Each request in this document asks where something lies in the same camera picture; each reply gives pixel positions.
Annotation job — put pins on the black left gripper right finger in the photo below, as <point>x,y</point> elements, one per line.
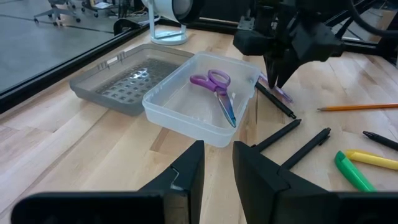
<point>264,199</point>

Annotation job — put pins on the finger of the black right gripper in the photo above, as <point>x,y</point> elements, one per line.
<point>287,65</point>
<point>272,68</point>

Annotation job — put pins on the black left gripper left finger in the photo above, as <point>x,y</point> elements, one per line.
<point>186,199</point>

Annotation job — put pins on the purple translucent pen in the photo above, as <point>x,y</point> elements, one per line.
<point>284,95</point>

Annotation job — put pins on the black ballpoint pen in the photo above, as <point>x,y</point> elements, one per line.
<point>306,148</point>
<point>275,100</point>
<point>382,140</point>
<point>280,133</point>

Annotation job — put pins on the orange pencil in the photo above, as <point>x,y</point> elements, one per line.
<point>357,107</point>

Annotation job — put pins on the green highlighter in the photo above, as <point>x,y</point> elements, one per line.
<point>351,172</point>

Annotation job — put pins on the yellow highlighter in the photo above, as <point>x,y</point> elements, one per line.
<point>373,159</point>

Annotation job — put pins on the clear hinged plastic supply box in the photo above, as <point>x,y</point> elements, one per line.
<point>174,109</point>

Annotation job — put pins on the brown cardboard box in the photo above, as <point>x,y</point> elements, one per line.
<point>384,25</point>

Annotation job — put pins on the white cylindrical desk lamp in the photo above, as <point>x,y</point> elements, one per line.
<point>169,38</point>

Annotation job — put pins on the wheeled equipment cart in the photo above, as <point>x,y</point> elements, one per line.
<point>99,5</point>

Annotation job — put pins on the grey office chair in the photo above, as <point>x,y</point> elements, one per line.
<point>56,12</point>

